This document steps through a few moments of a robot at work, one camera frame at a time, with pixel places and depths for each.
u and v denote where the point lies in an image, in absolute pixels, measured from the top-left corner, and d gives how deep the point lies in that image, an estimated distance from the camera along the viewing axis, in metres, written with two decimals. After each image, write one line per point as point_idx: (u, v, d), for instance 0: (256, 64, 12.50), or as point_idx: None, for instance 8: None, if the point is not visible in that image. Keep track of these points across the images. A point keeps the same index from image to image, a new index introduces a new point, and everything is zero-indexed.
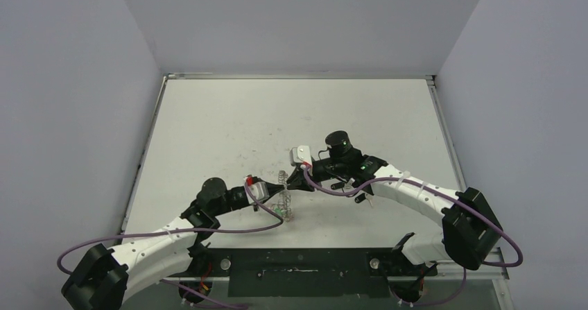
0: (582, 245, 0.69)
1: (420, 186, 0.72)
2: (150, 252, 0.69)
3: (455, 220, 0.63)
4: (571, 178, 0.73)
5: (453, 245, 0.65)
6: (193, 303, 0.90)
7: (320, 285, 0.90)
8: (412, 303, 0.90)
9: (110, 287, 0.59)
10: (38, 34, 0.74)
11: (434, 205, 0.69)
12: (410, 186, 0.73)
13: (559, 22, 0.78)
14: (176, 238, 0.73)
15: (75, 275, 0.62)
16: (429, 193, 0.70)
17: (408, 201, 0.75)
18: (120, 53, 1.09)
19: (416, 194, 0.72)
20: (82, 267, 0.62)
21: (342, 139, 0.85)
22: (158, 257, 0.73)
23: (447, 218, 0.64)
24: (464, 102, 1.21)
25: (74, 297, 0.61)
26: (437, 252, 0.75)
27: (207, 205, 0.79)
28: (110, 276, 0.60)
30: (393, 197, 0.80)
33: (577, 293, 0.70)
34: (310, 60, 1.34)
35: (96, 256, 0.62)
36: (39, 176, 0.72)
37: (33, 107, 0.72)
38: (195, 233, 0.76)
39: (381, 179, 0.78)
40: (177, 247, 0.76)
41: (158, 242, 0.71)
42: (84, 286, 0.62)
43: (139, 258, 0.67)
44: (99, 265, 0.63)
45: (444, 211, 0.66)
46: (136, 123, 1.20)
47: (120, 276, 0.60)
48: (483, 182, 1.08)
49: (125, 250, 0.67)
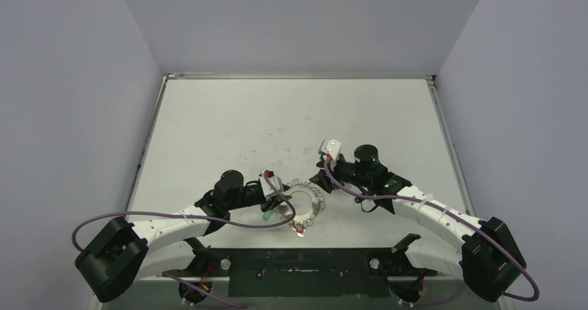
0: (581, 246, 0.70)
1: (442, 211, 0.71)
2: (168, 231, 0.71)
3: (476, 249, 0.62)
4: (571, 177, 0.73)
5: (471, 271, 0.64)
6: (193, 303, 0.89)
7: (320, 285, 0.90)
8: (412, 303, 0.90)
9: (130, 257, 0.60)
10: (37, 34, 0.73)
11: (455, 230, 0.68)
12: (431, 210, 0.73)
13: (559, 23, 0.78)
14: (191, 223, 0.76)
15: (92, 245, 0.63)
16: (451, 218, 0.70)
17: (430, 225, 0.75)
18: (120, 53, 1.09)
19: (437, 218, 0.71)
20: (102, 237, 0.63)
21: (373, 155, 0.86)
22: (170, 240, 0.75)
23: (468, 246, 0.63)
24: (464, 102, 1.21)
25: (85, 268, 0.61)
26: (446, 266, 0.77)
27: (223, 196, 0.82)
28: (130, 247, 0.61)
30: (414, 218, 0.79)
33: (576, 294, 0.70)
34: (310, 60, 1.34)
35: (118, 227, 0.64)
36: (39, 177, 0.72)
37: (32, 107, 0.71)
38: (208, 222, 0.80)
39: (403, 200, 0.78)
40: (190, 232, 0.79)
41: (175, 224, 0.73)
42: (98, 257, 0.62)
43: (157, 236, 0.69)
44: (117, 238, 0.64)
45: (465, 238, 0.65)
46: (136, 123, 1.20)
47: (141, 248, 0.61)
48: (482, 182, 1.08)
49: (145, 227, 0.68)
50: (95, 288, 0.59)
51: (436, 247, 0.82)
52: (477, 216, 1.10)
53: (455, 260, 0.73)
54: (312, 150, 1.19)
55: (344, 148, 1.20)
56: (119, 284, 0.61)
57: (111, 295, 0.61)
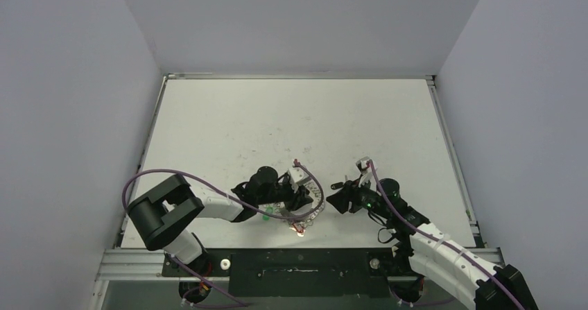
0: (581, 245, 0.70)
1: (458, 252, 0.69)
2: (215, 200, 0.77)
3: (490, 296, 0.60)
4: (571, 178, 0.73)
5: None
6: (193, 302, 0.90)
7: (320, 285, 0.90)
8: (412, 303, 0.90)
9: (188, 210, 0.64)
10: (37, 35, 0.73)
11: (469, 273, 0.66)
12: (447, 250, 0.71)
13: (559, 23, 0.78)
14: (230, 203, 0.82)
15: (150, 193, 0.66)
16: (467, 261, 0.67)
17: (446, 265, 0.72)
18: (120, 53, 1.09)
19: (452, 259, 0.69)
20: (161, 189, 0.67)
21: (394, 190, 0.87)
22: (210, 212, 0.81)
23: (480, 291, 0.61)
24: (463, 102, 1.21)
25: (139, 213, 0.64)
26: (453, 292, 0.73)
27: (256, 189, 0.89)
28: (188, 201, 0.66)
30: (430, 257, 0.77)
33: (576, 293, 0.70)
34: (310, 60, 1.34)
35: (178, 182, 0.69)
36: (39, 178, 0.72)
37: (32, 107, 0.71)
38: (241, 209, 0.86)
39: (421, 235, 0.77)
40: (225, 213, 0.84)
41: (220, 198, 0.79)
42: (154, 207, 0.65)
43: (206, 200, 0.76)
44: (173, 193, 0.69)
45: (480, 282, 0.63)
46: (136, 123, 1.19)
47: (196, 204, 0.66)
48: (482, 182, 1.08)
49: (199, 190, 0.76)
50: (146, 234, 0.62)
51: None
52: (477, 216, 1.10)
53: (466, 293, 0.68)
54: (313, 150, 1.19)
55: (344, 148, 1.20)
56: (168, 236, 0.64)
57: (157, 245, 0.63)
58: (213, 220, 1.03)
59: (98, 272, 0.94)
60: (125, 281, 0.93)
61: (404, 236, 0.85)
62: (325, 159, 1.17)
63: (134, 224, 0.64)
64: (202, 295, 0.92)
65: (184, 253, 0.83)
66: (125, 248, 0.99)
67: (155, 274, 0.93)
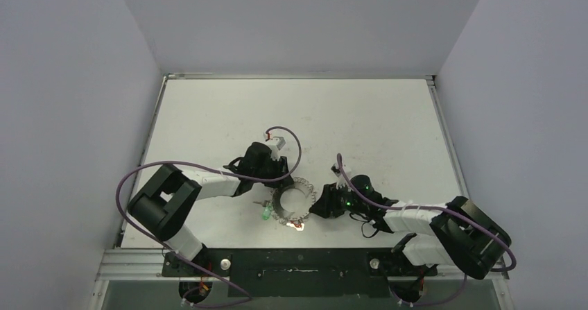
0: (582, 245, 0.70)
1: (417, 209, 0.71)
2: (211, 179, 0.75)
3: (445, 227, 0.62)
4: (572, 178, 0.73)
5: (453, 252, 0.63)
6: (193, 302, 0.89)
7: (320, 285, 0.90)
8: (412, 303, 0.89)
9: (188, 194, 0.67)
10: (37, 35, 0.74)
11: (426, 218, 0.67)
12: (409, 211, 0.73)
13: (559, 23, 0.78)
14: (226, 178, 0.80)
15: (147, 188, 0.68)
16: (425, 210, 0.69)
17: (415, 227, 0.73)
18: (120, 53, 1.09)
19: (413, 215, 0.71)
20: (155, 181, 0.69)
21: (365, 183, 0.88)
22: (209, 192, 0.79)
23: (437, 225, 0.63)
24: (463, 102, 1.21)
25: (141, 209, 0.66)
26: (439, 256, 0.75)
27: (254, 159, 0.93)
28: (185, 186, 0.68)
30: (405, 229, 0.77)
33: (577, 293, 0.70)
34: (310, 59, 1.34)
35: (169, 170, 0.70)
36: (39, 179, 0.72)
37: (32, 107, 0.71)
38: (238, 180, 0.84)
39: (390, 211, 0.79)
40: (223, 188, 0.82)
41: (215, 176, 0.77)
42: (153, 200, 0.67)
43: (202, 181, 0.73)
44: (168, 182, 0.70)
45: (433, 218, 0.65)
46: (136, 123, 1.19)
47: (195, 186, 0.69)
48: (482, 182, 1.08)
49: (191, 173, 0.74)
50: (154, 225, 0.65)
51: (430, 240, 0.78)
52: None
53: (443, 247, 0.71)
54: (312, 149, 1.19)
55: (344, 148, 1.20)
56: (176, 222, 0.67)
57: (168, 233, 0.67)
58: (212, 220, 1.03)
59: (98, 272, 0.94)
60: (125, 281, 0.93)
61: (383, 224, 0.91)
62: (324, 158, 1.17)
63: (140, 220, 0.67)
64: (202, 295, 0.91)
65: (187, 249, 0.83)
66: (125, 248, 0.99)
67: (155, 274, 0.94)
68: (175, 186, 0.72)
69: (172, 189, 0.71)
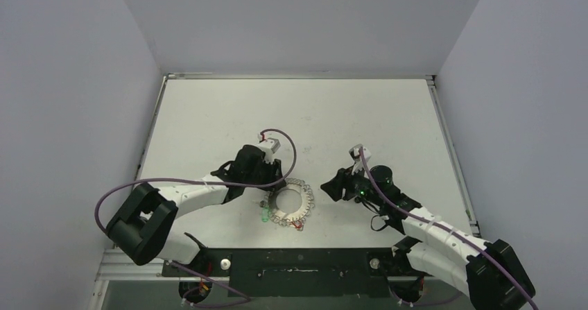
0: (582, 246, 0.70)
1: (449, 232, 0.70)
2: (193, 194, 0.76)
3: (480, 269, 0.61)
4: (571, 177, 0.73)
5: (477, 293, 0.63)
6: (193, 303, 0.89)
7: (320, 285, 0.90)
8: (412, 303, 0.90)
9: (163, 217, 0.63)
10: (37, 35, 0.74)
11: (460, 251, 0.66)
12: (439, 231, 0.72)
13: (559, 22, 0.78)
14: (211, 188, 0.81)
15: (123, 211, 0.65)
16: (457, 239, 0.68)
17: (436, 246, 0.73)
18: (119, 53, 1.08)
19: (444, 238, 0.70)
20: (130, 204, 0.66)
21: (387, 177, 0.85)
22: (193, 205, 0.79)
23: (471, 266, 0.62)
24: (463, 102, 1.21)
25: (118, 234, 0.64)
26: (449, 278, 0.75)
27: (246, 162, 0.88)
28: (160, 208, 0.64)
30: (424, 240, 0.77)
33: (577, 293, 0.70)
34: (310, 59, 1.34)
35: (145, 191, 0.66)
36: (39, 178, 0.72)
37: (32, 107, 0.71)
38: (227, 188, 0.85)
39: (412, 218, 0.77)
40: (209, 199, 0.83)
41: (197, 190, 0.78)
42: (131, 222, 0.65)
43: (184, 198, 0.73)
44: (145, 202, 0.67)
45: (470, 259, 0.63)
46: (136, 123, 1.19)
47: (170, 209, 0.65)
48: (482, 182, 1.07)
49: (170, 191, 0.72)
50: (132, 250, 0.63)
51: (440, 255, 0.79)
52: (477, 216, 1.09)
53: (462, 276, 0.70)
54: (312, 149, 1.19)
55: (344, 148, 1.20)
56: (154, 246, 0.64)
57: (147, 256, 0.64)
58: (212, 220, 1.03)
59: (98, 272, 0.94)
60: (125, 281, 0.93)
61: (397, 222, 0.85)
62: (325, 159, 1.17)
63: (119, 244, 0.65)
64: (202, 295, 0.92)
65: (183, 254, 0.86)
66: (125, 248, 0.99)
67: (155, 274, 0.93)
68: (154, 206, 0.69)
69: (151, 209, 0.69)
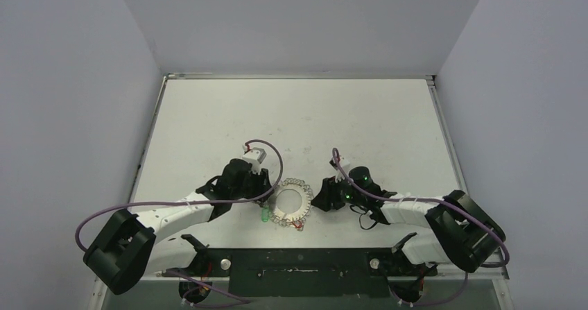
0: (582, 246, 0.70)
1: (414, 200, 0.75)
2: (173, 218, 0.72)
3: (439, 218, 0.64)
4: (571, 177, 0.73)
5: (447, 247, 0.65)
6: (193, 303, 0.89)
7: (320, 285, 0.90)
8: (412, 303, 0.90)
9: (139, 245, 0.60)
10: (37, 34, 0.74)
11: (422, 209, 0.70)
12: (406, 202, 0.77)
13: (559, 22, 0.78)
14: (195, 209, 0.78)
15: (100, 238, 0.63)
16: (421, 202, 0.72)
17: (411, 218, 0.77)
18: (120, 53, 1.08)
19: (410, 207, 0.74)
20: (107, 232, 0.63)
21: (364, 174, 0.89)
22: (176, 227, 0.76)
23: (431, 216, 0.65)
24: (464, 102, 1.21)
25: (96, 263, 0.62)
26: (434, 250, 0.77)
27: (232, 177, 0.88)
28: (138, 236, 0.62)
30: (403, 220, 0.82)
33: (578, 293, 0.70)
34: (310, 59, 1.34)
35: (122, 218, 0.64)
36: (39, 177, 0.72)
37: (32, 107, 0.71)
38: (211, 206, 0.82)
39: (387, 203, 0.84)
40: (195, 218, 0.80)
41: (178, 213, 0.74)
42: (109, 250, 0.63)
43: (163, 224, 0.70)
44: (124, 228, 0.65)
45: (429, 210, 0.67)
46: (136, 123, 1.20)
47: (146, 236, 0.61)
48: (483, 182, 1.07)
49: (150, 216, 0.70)
50: (109, 279, 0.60)
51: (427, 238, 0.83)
52: None
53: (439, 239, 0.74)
54: (312, 150, 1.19)
55: (344, 148, 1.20)
56: (134, 273, 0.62)
57: (127, 284, 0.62)
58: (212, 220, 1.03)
59: None
60: None
61: (380, 216, 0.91)
62: (325, 159, 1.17)
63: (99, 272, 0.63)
64: (202, 295, 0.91)
65: (182, 259, 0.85)
66: None
67: (156, 274, 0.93)
68: (134, 231, 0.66)
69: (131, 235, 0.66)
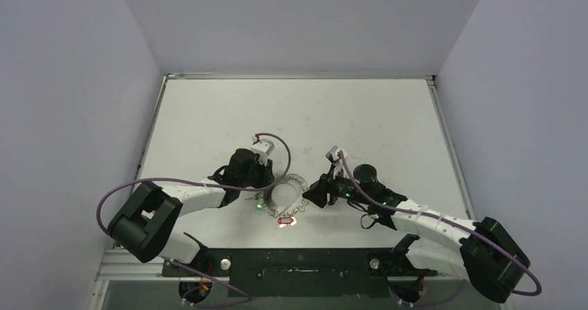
0: (580, 245, 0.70)
1: (438, 219, 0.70)
2: (193, 194, 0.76)
3: (475, 250, 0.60)
4: (571, 177, 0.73)
5: (477, 280, 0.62)
6: (193, 303, 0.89)
7: (320, 285, 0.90)
8: (412, 303, 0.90)
9: (168, 213, 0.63)
10: (37, 35, 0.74)
11: (453, 236, 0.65)
12: (428, 220, 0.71)
13: (558, 23, 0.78)
14: (211, 190, 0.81)
15: (125, 208, 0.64)
16: (448, 225, 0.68)
17: (430, 235, 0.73)
18: (120, 53, 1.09)
19: (434, 226, 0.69)
20: (134, 202, 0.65)
21: (371, 173, 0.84)
22: (192, 206, 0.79)
23: (467, 249, 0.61)
24: (464, 102, 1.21)
25: (121, 231, 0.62)
26: (449, 267, 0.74)
27: (239, 166, 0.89)
28: (166, 204, 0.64)
30: (416, 232, 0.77)
33: (578, 294, 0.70)
34: (310, 59, 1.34)
35: (149, 188, 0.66)
36: (39, 178, 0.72)
37: (32, 107, 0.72)
38: (223, 190, 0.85)
39: (400, 213, 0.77)
40: (208, 200, 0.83)
41: (198, 190, 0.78)
42: (134, 220, 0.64)
43: (186, 197, 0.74)
44: (148, 200, 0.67)
45: (462, 240, 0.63)
46: (136, 123, 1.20)
47: (175, 204, 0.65)
48: (483, 182, 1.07)
49: (172, 189, 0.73)
50: (135, 246, 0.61)
51: (439, 250, 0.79)
52: (477, 216, 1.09)
53: (459, 263, 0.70)
54: (312, 149, 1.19)
55: (344, 148, 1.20)
56: (158, 242, 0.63)
57: (150, 254, 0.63)
58: (213, 220, 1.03)
59: (98, 272, 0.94)
60: (125, 281, 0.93)
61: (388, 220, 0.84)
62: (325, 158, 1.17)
63: (120, 242, 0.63)
64: (202, 295, 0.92)
65: (183, 253, 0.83)
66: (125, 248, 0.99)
67: (155, 274, 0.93)
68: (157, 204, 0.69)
69: (154, 207, 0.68)
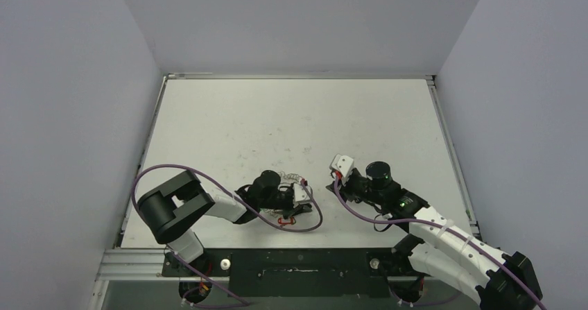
0: (580, 246, 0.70)
1: (465, 240, 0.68)
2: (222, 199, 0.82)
3: (501, 286, 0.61)
4: (571, 177, 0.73)
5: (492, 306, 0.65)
6: (193, 303, 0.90)
7: (320, 285, 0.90)
8: (412, 303, 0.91)
9: (200, 205, 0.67)
10: (37, 35, 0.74)
11: (478, 263, 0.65)
12: (452, 238, 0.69)
13: (557, 23, 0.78)
14: (236, 204, 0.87)
15: (163, 187, 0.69)
16: (474, 249, 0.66)
17: (446, 252, 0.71)
18: (119, 52, 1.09)
19: (459, 247, 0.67)
20: (173, 184, 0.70)
21: (385, 173, 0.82)
22: (216, 211, 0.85)
23: (493, 283, 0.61)
24: (463, 102, 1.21)
25: (151, 209, 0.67)
26: (454, 281, 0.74)
27: (259, 191, 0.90)
28: (200, 196, 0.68)
30: (430, 243, 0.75)
33: (579, 293, 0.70)
34: (310, 59, 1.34)
35: (190, 178, 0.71)
36: (39, 177, 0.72)
37: (32, 107, 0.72)
38: (245, 209, 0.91)
39: (421, 222, 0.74)
40: (229, 212, 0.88)
41: (225, 197, 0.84)
42: (165, 201, 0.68)
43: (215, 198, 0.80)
44: (184, 188, 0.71)
45: (490, 273, 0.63)
46: (136, 123, 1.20)
47: (207, 200, 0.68)
48: (482, 182, 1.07)
49: None
50: (158, 225, 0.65)
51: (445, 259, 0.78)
52: (477, 216, 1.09)
53: (469, 282, 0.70)
54: (312, 150, 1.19)
55: (344, 148, 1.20)
56: (179, 229, 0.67)
57: (168, 238, 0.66)
58: (213, 220, 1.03)
59: (98, 272, 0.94)
60: (125, 281, 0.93)
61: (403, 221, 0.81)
62: (325, 158, 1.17)
63: (146, 217, 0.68)
64: (202, 294, 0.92)
65: (187, 252, 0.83)
66: (124, 248, 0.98)
67: (155, 274, 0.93)
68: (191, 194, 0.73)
69: (186, 196, 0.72)
